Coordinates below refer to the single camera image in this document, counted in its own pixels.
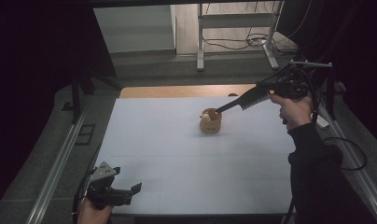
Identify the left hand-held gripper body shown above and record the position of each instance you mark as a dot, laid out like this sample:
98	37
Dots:
107	196

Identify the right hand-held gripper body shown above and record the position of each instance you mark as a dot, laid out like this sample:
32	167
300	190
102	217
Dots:
294	88

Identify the black cleaver knife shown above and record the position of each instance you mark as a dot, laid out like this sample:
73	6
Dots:
255	98

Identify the wooden cup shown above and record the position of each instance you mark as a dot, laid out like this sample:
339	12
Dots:
212	126

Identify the person's right hand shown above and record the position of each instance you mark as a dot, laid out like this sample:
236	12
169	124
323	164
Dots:
297	112

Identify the person's left hand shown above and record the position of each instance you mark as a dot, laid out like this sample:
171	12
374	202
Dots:
93	216

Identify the small dark round knob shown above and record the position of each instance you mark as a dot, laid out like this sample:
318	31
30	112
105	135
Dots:
233	94

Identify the white power strip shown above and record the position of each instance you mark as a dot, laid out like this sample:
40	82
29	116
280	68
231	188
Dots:
323	122

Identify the black square frames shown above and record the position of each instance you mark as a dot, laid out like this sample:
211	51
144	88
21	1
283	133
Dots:
85	134

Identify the white table mat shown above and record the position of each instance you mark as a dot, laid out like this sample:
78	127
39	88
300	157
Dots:
177	143

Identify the small pale toy figure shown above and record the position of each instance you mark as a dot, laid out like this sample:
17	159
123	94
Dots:
205	117

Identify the white metal stand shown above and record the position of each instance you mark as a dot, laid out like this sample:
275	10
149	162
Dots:
236	20

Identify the aluminium rail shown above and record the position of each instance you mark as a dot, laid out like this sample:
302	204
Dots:
57	169
360	179

